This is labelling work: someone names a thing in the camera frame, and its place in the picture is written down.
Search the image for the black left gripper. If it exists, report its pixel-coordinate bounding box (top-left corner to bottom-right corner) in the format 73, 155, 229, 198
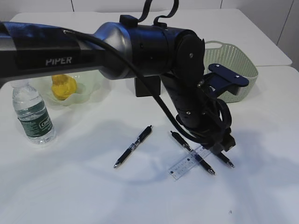
176, 98, 235, 154

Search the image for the yellow pear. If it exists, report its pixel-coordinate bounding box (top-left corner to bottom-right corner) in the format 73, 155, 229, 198
51, 74, 77, 100

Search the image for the clear water bottle green label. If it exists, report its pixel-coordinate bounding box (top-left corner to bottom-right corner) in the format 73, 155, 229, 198
10, 79, 56, 144

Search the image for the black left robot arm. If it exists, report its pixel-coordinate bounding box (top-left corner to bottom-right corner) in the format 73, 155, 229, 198
0, 16, 235, 154

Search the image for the black gel pen right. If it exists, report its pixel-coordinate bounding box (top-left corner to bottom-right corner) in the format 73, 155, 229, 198
217, 153, 235, 168

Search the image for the black gel pen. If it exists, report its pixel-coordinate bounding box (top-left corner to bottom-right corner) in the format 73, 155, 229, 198
114, 125, 152, 168
171, 131, 216, 175
217, 153, 235, 168

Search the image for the black gel pen middle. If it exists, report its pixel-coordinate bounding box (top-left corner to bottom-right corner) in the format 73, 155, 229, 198
171, 131, 216, 175

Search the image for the clear plastic ruler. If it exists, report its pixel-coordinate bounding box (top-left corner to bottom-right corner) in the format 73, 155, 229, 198
168, 146, 211, 180

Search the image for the black gel pen left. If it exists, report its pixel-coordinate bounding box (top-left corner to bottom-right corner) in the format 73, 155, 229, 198
114, 125, 152, 168

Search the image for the green plastic woven basket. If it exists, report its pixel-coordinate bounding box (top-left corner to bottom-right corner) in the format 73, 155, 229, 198
204, 41, 258, 103

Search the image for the black square pen holder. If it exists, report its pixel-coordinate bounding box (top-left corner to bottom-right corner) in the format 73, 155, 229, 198
134, 76, 162, 98

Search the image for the frosted green wavy plate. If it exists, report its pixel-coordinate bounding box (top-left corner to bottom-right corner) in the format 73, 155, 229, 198
35, 70, 105, 106

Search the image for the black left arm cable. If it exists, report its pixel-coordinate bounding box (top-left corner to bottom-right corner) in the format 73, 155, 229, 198
63, 29, 233, 147

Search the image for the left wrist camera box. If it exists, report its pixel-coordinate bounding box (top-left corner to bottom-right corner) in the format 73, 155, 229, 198
204, 63, 249, 97

